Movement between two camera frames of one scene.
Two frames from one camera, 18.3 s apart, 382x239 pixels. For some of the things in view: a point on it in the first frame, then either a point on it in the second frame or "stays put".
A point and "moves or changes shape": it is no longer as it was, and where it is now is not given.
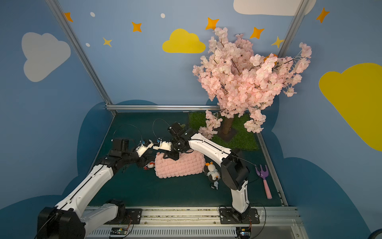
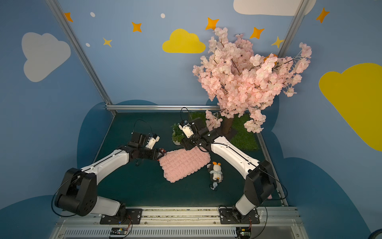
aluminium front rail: x=204 y=223 stays put
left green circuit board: x=119 y=231 stays put
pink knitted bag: x=192 y=162 moves or changes shape
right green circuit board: x=243 y=232 stays put
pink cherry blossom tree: x=242 y=81 stays put
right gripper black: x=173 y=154 -> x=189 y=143
